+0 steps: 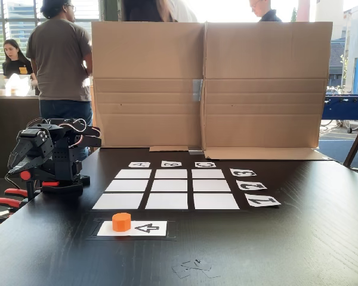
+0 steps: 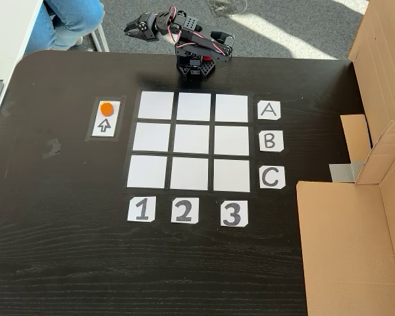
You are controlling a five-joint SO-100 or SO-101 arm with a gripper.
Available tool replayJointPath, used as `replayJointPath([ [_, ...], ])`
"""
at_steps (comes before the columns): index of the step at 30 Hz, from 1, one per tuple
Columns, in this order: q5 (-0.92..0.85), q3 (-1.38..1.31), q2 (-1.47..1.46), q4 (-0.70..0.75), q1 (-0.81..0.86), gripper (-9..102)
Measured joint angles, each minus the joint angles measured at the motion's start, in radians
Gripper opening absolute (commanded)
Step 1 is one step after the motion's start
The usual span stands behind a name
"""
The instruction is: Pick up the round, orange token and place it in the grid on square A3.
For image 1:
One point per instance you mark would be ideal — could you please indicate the round orange token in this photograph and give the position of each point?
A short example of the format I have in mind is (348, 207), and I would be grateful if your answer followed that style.
(121, 223)

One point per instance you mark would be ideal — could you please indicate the white nine-square grid sheet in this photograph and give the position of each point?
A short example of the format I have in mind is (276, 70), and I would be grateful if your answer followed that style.
(170, 201)

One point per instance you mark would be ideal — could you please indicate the dark counter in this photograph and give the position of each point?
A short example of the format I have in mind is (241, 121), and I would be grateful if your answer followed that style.
(6, 134)

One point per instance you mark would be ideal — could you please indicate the red black clamp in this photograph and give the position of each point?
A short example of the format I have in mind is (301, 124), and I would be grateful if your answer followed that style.
(6, 202)

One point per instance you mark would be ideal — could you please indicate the white paper bag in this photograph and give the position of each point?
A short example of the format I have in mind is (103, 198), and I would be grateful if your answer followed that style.
(16, 86)

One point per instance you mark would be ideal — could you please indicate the person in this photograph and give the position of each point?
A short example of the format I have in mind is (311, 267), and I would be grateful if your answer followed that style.
(15, 65)
(155, 10)
(267, 15)
(59, 59)

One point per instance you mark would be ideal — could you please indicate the paper sheet letter A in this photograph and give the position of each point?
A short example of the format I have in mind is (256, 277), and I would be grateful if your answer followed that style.
(139, 164)

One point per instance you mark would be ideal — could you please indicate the paper sheet letter B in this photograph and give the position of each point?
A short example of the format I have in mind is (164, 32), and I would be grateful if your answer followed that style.
(171, 164)

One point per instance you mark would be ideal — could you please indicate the brown cardboard panel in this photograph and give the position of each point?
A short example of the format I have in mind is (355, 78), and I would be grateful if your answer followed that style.
(265, 59)
(146, 59)

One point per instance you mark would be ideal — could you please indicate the white arrow paper sheet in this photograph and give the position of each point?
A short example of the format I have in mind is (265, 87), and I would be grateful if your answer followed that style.
(162, 229)

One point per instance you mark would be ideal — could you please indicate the grey tape strip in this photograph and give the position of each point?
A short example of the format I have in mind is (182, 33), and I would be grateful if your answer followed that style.
(195, 151)
(197, 89)

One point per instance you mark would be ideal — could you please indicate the paper sheet letter C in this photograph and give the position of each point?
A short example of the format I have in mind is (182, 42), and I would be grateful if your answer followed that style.
(205, 164)

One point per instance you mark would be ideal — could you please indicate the paper sheet number 3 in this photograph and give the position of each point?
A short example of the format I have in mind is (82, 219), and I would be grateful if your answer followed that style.
(243, 172)

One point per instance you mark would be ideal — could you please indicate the paper sheet number 2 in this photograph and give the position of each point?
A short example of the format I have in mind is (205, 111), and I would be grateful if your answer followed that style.
(251, 185)

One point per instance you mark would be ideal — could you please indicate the paper sheet number 1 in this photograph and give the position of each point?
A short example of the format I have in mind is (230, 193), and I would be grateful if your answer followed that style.
(262, 200)

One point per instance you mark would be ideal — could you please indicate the blue foosball table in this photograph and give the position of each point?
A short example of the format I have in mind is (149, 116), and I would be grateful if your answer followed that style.
(346, 107)

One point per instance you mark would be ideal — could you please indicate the dark wooden easel leg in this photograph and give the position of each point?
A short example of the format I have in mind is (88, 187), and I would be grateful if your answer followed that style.
(356, 143)

